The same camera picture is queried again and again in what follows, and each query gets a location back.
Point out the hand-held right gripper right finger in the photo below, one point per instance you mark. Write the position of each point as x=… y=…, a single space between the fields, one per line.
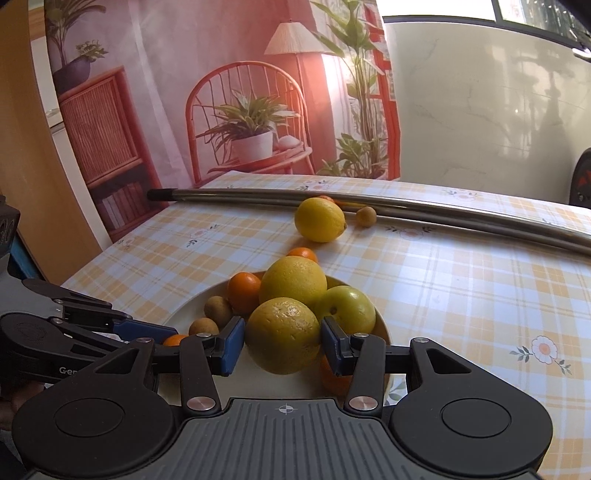
x=333 y=348

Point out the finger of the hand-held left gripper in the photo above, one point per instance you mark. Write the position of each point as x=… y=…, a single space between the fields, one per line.
x=69 y=300
x=147 y=330

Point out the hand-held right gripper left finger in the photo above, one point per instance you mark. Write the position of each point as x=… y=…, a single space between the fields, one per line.
x=233 y=346

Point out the small orange tangerine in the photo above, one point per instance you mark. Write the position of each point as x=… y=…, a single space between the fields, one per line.
x=174 y=340
x=334 y=378
x=302 y=254
x=327 y=199
x=244 y=291

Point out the cream round bowl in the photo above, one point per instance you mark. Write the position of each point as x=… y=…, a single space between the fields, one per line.
x=374 y=323

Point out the large yellow orange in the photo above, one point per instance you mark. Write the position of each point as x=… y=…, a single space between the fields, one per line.
x=293 y=284
x=282 y=336

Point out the person's left hand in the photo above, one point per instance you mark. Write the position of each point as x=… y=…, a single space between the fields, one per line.
x=25 y=401

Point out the green apple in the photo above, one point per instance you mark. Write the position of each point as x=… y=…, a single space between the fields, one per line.
x=348 y=308

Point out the wooden cabinet panel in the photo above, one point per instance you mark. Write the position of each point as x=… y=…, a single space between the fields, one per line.
x=46 y=194

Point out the yellow lemon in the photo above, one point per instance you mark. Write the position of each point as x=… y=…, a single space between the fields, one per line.
x=320 y=219

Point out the metal pole with gold end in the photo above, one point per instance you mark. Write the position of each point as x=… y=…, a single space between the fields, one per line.
x=415 y=210

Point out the printed room backdrop cloth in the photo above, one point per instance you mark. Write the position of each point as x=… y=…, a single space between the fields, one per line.
x=184 y=69

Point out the black exercise bike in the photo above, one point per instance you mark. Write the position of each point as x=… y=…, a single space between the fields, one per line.
x=582 y=177

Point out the dark framed window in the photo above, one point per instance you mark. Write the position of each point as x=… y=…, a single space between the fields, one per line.
x=545 y=18

